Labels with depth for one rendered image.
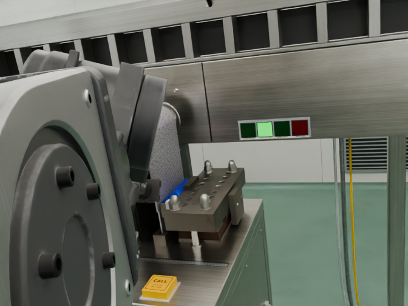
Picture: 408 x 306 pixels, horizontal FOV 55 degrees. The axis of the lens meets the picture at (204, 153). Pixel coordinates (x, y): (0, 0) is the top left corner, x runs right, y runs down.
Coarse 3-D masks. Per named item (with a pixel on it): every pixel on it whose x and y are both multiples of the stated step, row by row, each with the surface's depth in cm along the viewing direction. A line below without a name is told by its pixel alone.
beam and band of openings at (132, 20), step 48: (192, 0) 134; (240, 0) 129; (288, 0) 124; (336, 0) 120; (384, 0) 122; (0, 48) 165; (48, 48) 158; (96, 48) 159; (144, 48) 153; (192, 48) 139; (240, 48) 141; (288, 48) 129
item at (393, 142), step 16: (400, 144) 141; (400, 160) 143; (400, 176) 145; (400, 192) 146; (400, 208) 148; (400, 224) 150; (400, 240) 152; (400, 256) 154; (400, 272) 156; (400, 288) 158; (400, 304) 160
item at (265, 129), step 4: (260, 124) 138; (264, 124) 138; (268, 124) 137; (260, 128) 139; (264, 128) 138; (268, 128) 138; (260, 132) 139; (264, 132) 139; (268, 132) 138; (260, 136) 140; (264, 136) 139; (268, 136) 139
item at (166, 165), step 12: (168, 144) 133; (156, 156) 124; (168, 156) 133; (180, 156) 142; (156, 168) 124; (168, 168) 133; (180, 168) 142; (168, 180) 132; (180, 180) 142; (168, 192) 132; (156, 204) 124
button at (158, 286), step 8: (152, 280) 104; (160, 280) 103; (168, 280) 103; (176, 280) 104; (144, 288) 101; (152, 288) 101; (160, 288) 100; (168, 288) 100; (144, 296) 101; (152, 296) 100; (160, 296) 99; (168, 296) 100
